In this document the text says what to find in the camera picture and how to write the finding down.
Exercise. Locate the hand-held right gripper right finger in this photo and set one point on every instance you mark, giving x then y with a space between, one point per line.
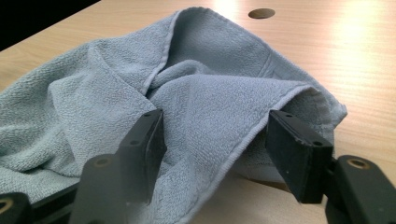
297 158

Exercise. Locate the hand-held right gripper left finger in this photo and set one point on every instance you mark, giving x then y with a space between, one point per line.
141 155

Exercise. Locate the light blue towel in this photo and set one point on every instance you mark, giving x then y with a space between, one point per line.
93 93

